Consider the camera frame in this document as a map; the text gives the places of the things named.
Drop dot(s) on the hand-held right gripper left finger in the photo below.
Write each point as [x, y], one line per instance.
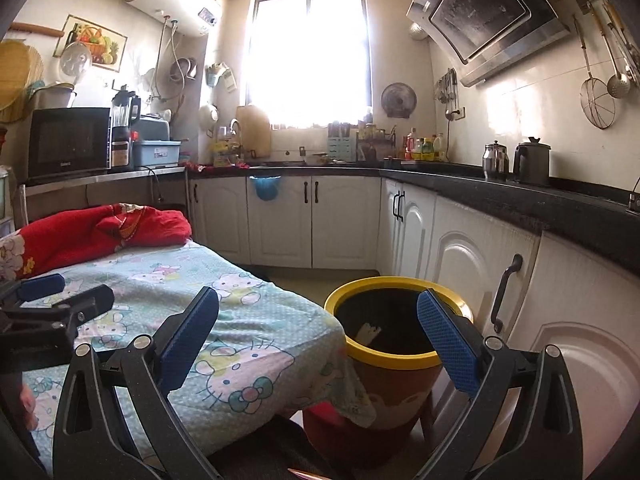
[187, 340]

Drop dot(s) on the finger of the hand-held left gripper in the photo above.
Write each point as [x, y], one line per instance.
[92, 302]
[42, 286]

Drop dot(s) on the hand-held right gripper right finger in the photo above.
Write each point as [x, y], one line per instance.
[445, 340]

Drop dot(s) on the yellow-rimmed brown trash bin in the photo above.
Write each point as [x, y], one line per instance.
[385, 360]

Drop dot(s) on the person's left hand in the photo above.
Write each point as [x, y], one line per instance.
[28, 407]

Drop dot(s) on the cartoon cat printed bedsheet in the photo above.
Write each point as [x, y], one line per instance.
[240, 320]

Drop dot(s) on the red floral quilt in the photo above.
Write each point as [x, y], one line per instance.
[100, 230]

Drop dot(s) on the white cabinet under stove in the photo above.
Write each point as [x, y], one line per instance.
[475, 260]

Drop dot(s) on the plastic drawer unit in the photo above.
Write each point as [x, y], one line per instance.
[5, 200]

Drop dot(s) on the steel shelf table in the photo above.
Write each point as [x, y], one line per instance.
[110, 174]

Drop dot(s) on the red stool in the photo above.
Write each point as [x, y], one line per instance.
[340, 427]

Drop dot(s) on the black microwave oven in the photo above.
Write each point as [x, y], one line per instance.
[67, 141]

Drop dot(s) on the white cabinet under window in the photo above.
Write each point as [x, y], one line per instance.
[340, 220]

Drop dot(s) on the blue hanging bag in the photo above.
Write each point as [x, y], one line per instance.
[266, 190]

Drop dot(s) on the red cloth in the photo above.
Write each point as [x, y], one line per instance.
[197, 166]

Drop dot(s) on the black blender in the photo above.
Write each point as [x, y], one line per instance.
[122, 130]

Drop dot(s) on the steel kettle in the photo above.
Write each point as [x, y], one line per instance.
[495, 162]

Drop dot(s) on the grey lidded box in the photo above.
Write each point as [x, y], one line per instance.
[154, 127]

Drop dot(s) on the white enamel pot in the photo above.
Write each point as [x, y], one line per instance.
[55, 97]

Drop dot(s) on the yellow dish soap bottles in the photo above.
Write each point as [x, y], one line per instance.
[225, 152]

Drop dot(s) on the group of condiment bottles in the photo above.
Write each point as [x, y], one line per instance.
[425, 146]

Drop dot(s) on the dark grey kettle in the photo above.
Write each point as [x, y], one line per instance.
[531, 162]

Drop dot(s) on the black spice rack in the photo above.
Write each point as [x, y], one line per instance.
[376, 142]

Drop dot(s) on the round bamboo tray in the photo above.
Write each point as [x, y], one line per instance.
[17, 77]

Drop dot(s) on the chrome faucet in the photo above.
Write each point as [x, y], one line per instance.
[236, 130]

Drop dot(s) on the beige cutting board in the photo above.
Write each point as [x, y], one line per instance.
[254, 132]

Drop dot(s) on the white hanging colander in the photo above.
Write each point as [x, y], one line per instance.
[208, 117]

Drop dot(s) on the green drawer organizer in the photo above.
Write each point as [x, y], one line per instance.
[341, 145]

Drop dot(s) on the white pan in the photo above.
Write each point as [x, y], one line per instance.
[317, 158]

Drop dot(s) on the clear round lid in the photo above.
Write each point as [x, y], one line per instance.
[76, 60]

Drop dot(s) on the hanging kitchen utensils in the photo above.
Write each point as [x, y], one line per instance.
[446, 91]

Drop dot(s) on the wooden rolling pin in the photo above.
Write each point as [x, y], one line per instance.
[37, 29]

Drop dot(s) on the kitchen window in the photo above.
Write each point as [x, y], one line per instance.
[310, 60]

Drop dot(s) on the steel ladle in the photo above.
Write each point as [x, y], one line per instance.
[619, 85]

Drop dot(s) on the black steel range hood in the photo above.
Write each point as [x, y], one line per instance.
[485, 15]

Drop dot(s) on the wall power outlet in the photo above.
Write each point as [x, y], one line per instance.
[456, 113]

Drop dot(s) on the dark round wall fan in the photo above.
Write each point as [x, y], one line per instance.
[398, 100]

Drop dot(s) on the fruit wall poster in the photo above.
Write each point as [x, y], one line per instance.
[97, 40]

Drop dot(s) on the green wall caddy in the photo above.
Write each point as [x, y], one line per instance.
[219, 77]

